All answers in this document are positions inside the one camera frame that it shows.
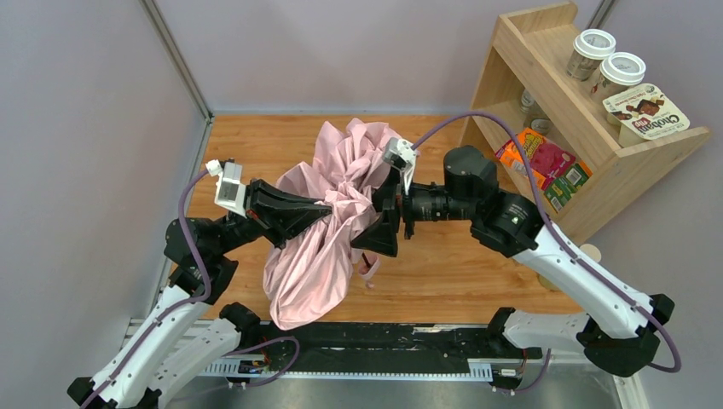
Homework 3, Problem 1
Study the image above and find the pink folding umbrella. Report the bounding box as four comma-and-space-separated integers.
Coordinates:
263, 118, 399, 331

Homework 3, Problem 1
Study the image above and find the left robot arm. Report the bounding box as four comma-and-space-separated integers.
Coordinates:
67, 178, 332, 408

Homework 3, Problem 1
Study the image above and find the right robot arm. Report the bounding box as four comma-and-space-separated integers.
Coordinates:
351, 146, 674, 377

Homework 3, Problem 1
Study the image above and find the orange pink snack box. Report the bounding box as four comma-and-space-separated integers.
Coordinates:
495, 128, 576, 191

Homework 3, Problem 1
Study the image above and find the glass jar on shelf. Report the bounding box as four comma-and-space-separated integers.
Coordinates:
519, 89, 552, 135

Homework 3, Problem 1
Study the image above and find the green snack box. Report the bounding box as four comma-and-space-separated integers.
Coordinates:
544, 160, 593, 213

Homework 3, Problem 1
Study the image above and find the wooden shelf rack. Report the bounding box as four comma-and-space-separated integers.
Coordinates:
471, 2, 710, 244

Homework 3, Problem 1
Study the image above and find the yellow-green juice bottle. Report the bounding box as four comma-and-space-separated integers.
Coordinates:
529, 244, 602, 294

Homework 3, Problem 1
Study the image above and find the left paper coffee cup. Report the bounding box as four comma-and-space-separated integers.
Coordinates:
566, 29, 616, 82

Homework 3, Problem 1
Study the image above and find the paper coffee cup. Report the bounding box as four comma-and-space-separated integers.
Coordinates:
590, 52, 647, 102
566, 29, 616, 82

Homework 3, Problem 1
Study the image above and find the right paper coffee cup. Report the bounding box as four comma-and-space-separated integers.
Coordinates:
590, 52, 647, 102

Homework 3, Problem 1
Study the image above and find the Chobani flip yogurt pack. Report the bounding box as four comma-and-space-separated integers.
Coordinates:
602, 84, 691, 147

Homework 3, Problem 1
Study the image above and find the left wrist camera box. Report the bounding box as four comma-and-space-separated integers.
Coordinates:
205, 159, 246, 217

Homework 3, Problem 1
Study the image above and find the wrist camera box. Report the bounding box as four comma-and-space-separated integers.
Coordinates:
205, 159, 246, 217
383, 137, 417, 194

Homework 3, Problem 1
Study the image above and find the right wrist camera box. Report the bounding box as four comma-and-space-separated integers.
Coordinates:
383, 137, 417, 194

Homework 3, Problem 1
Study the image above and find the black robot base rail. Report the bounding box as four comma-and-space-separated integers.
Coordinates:
164, 319, 543, 390

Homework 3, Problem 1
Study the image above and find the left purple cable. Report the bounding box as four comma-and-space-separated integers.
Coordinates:
78, 169, 222, 409

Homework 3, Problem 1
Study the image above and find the purple cable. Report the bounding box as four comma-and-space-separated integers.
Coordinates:
412, 110, 684, 375
78, 169, 222, 409

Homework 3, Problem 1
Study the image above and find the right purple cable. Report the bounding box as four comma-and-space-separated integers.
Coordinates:
412, 110, 684, 375

